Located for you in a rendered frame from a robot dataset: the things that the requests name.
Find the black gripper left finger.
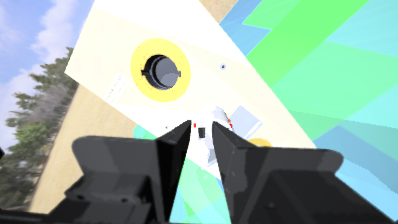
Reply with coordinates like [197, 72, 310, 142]
[71, 119, 192, 222]

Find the white cylinder with two slots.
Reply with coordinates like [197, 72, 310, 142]
[194, 105, 232, 149]

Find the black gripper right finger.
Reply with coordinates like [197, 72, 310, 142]
[212, 121, 344, 224]

